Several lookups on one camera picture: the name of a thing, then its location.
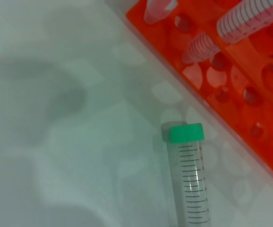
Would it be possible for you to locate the clear tube green cap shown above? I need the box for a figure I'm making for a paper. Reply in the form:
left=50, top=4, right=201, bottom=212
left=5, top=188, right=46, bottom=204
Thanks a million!
left=161, top=122, right=210, bottom=227

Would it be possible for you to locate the pink-stained tube green cap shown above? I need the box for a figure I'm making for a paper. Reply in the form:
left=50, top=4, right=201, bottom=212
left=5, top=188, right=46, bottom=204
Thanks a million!
left=182, top=0, right=273, bottom=65
left=143, top=0, right=179, bottom=25

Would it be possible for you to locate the orange test tube rack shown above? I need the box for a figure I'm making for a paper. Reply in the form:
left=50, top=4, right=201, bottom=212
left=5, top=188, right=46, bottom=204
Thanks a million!
left=126, top=0, right=273, bottom=186

